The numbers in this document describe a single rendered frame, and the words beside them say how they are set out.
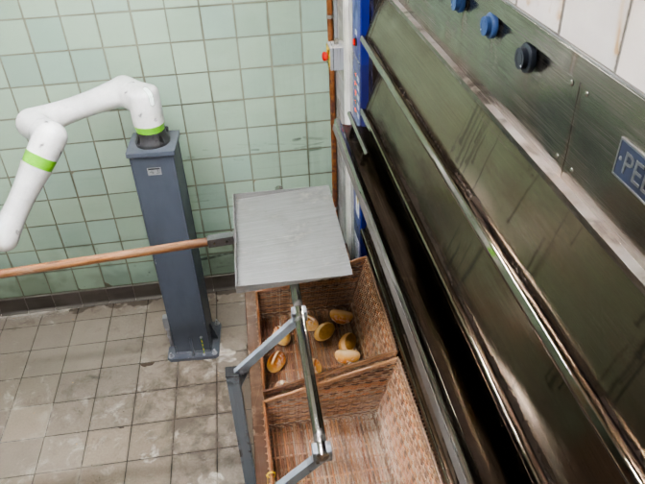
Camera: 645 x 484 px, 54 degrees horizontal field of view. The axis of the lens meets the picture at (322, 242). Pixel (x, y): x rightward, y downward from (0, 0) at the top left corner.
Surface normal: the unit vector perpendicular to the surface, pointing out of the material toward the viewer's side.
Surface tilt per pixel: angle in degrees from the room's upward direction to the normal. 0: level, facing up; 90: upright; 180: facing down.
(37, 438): 0
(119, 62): 90
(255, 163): 90
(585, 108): 90
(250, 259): 4
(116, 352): 0
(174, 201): 90
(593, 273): 69
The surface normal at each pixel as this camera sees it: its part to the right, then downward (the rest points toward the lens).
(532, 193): -0.94, -0.19
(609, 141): -0.99, 0.11
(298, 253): -0.10, -0.80
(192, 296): 0.08, 0.58
